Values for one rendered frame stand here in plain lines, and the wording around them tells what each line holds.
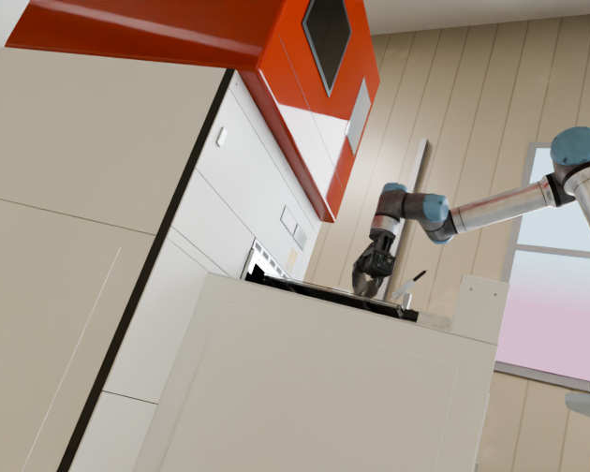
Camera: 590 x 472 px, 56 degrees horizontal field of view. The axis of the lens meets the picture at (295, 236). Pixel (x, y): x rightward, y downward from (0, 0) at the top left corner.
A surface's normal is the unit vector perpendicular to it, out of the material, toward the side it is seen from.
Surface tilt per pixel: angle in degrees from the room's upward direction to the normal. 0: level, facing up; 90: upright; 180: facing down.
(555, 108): 90
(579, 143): 83
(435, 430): 90
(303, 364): 90
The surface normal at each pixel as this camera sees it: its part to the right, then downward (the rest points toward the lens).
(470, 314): -0.27, -0.38
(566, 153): -0.47, -0.52
